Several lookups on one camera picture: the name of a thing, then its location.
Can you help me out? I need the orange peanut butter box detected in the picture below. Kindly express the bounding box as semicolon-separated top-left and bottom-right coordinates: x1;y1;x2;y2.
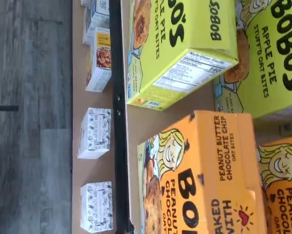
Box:
256;137;292;234
136;110;268;234

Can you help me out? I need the brown upper shelf board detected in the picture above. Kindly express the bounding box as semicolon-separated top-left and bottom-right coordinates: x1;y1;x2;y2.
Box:
120;0;283;234

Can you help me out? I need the brown shelf board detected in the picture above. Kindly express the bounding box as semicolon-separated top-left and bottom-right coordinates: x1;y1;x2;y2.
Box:
120;0;283;234
71;0;117;234

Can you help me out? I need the white floral print box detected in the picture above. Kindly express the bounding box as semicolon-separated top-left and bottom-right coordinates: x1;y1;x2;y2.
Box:
77;107;112;159
80;181;113;231

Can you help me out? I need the yellow white granola box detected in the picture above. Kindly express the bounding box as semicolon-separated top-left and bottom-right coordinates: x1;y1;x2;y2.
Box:
85;26;112;93

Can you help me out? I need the brown lower shelf board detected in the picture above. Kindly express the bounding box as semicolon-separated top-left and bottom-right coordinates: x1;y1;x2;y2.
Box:
71;0;117;234

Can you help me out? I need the green apple pie box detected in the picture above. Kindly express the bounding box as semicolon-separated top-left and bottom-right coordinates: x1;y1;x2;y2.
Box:
126;0;239;112
213;0;292;120

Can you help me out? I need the small white box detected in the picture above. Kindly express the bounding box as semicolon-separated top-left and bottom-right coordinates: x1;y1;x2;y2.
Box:
81;23;92;46

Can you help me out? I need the white blue print box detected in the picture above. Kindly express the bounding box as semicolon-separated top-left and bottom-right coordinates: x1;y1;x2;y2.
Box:
86;0;111;37

